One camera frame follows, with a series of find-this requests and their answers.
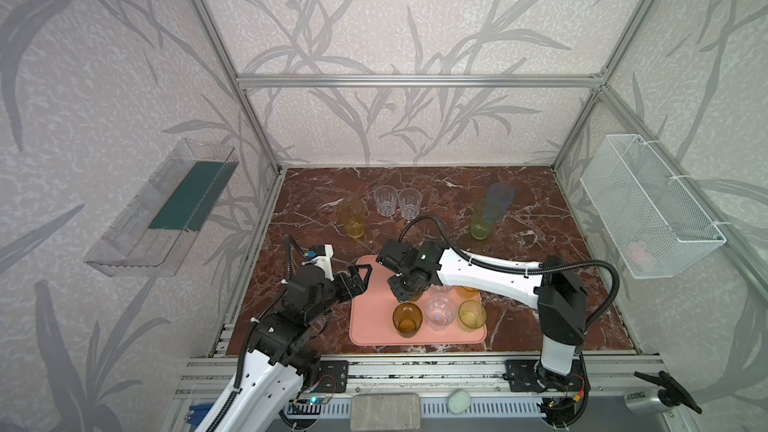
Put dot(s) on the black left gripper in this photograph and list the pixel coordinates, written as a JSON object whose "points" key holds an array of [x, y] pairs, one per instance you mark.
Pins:
{"points": [[351, 282]]}

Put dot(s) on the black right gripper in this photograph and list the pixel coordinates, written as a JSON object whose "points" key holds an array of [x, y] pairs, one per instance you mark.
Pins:
{"points": [[405, 285]]}

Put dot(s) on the amber dotted glass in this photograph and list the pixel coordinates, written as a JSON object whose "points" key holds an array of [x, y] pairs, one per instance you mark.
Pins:
{"points": [[414, 297], [407, 319]]}

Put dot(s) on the clear faceted glass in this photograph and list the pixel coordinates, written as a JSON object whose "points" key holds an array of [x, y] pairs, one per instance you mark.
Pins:
{"points": [[440, 289], [409, 201], [441, 311], [386, 200]]}

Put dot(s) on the yellow short glass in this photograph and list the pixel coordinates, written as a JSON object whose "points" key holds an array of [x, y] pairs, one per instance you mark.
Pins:
{"points": [[466, 293]]}

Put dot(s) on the green short glass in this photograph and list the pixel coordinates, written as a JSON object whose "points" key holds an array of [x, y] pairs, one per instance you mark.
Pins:
{"points": [[472, 315]]}

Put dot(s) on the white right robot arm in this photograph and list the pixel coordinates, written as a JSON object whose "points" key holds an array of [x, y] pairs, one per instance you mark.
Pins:
{"points": [[551, 288]]}

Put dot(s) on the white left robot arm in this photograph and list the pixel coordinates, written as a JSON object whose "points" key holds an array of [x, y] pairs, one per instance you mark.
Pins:
{"points": [[276, 363]]}

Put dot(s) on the pink plastic tray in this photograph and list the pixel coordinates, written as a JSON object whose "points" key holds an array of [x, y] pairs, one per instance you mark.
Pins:
{"points": [[371, 322]]}

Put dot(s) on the yellow tall glass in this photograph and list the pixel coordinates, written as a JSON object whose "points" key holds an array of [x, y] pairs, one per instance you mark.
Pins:
{"points": [[352, 213]]}

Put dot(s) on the tall green glass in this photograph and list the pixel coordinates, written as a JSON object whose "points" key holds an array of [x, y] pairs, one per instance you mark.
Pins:
{"points": [[486, 214]]}

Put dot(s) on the blue frosted plastic cup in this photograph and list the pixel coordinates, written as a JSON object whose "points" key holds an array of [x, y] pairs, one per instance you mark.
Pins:
{"points": [[501, 195]]}

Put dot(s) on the grey foam block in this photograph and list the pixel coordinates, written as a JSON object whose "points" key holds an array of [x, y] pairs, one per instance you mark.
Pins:
{"points": [[385, 412]]}

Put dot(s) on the pale green oval pad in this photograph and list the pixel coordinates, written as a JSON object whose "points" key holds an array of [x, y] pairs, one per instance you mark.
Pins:
{"points": [[459, 402]]}

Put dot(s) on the clear plastic wall bin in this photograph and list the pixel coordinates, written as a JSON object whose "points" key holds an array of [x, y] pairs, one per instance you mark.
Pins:
{"points": [[153, 235]]}

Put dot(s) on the white wire wall basket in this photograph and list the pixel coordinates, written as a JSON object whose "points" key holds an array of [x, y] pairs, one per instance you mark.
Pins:
{"points": [[657, 226]]}

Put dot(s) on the black clamp handle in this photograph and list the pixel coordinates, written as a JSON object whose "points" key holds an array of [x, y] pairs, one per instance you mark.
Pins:
{"points": [[669, 393]]}

